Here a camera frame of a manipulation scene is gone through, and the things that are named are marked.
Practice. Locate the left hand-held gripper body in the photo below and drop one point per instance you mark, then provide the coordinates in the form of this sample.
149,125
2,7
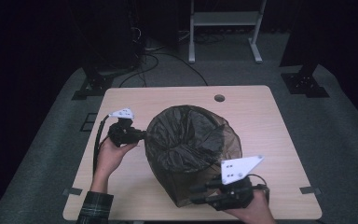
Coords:
122,133

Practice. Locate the black plastic garbage bag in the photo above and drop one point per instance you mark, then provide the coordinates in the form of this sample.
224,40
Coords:
186,140

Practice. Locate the white metal stand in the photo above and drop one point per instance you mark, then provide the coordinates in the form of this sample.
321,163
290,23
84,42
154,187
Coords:
225,18

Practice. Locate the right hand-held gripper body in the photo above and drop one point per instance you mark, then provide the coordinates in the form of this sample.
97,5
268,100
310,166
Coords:
236,196

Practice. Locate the person's right hand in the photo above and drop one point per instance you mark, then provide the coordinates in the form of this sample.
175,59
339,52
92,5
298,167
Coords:
258,213

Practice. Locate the person's left hand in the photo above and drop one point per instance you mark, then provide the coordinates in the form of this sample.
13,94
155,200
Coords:
112,158

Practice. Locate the grey tape strip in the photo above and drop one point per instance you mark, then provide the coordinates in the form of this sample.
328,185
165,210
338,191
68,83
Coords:
310,190
72,191

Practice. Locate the dark equipment cabinet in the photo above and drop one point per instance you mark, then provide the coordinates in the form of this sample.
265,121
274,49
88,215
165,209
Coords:
112,34

